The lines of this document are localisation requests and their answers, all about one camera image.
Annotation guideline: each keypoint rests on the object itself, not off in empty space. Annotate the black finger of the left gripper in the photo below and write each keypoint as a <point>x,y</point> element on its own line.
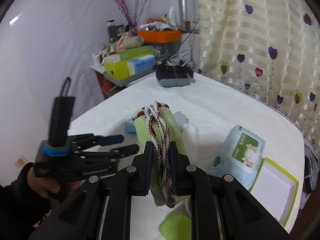
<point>123,152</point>

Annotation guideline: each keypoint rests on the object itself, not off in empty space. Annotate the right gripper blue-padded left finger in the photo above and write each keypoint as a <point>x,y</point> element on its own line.
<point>101,207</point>

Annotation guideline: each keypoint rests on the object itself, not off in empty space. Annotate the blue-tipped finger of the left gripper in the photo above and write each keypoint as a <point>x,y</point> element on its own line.
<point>108,140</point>

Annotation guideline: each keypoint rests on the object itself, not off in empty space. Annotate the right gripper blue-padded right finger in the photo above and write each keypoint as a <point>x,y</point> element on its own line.
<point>221,208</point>

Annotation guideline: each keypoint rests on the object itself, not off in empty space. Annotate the blue face masks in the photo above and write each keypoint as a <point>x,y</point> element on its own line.
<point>129,127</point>

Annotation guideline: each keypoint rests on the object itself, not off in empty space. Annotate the green patterned cloth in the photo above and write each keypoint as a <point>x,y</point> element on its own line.
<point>156,123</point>

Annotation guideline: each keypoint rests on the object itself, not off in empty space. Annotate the grey sock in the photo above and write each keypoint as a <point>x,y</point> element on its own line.
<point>180,119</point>

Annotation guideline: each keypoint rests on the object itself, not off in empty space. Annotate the person's left hand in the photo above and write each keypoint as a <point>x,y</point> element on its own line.
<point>42,186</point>

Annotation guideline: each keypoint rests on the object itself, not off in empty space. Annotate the green plastic cup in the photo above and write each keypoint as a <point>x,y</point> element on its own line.
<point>176,227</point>

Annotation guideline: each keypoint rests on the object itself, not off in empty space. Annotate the wet wipes pack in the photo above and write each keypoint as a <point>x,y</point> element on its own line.
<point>240,156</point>

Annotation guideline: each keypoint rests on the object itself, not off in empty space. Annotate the green rimmed white box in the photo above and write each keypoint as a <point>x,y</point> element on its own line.
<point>275,189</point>

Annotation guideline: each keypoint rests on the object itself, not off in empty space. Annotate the striped storage tray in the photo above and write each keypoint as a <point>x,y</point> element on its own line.
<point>131,79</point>

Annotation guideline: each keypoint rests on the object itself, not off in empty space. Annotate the white sock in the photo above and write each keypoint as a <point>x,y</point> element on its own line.
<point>190,136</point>

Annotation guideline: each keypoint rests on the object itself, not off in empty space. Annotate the yellow green box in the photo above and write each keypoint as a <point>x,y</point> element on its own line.
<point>116,67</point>

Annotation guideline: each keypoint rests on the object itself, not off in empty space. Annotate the green long box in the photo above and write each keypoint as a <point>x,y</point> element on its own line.
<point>127,54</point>

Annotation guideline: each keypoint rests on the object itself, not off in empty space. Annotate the blue tissue pack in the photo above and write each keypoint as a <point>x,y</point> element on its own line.
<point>141,63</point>

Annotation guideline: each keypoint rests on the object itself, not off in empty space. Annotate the pile of grey clothes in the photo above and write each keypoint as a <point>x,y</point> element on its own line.
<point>311,170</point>

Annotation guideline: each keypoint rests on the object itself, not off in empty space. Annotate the orange tray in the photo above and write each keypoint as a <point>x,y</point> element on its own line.
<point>160,36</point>

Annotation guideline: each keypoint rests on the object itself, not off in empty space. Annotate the pink flower branches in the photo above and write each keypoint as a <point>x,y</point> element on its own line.
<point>130,2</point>

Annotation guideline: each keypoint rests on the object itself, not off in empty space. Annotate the heart patterned cream curtain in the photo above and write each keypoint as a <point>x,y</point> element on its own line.
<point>268,49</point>

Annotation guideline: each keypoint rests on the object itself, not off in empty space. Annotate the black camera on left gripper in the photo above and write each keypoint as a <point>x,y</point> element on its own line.
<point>57,144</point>

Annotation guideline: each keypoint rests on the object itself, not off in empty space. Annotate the grey black device with cables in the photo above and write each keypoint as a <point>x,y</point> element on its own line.
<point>174,76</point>

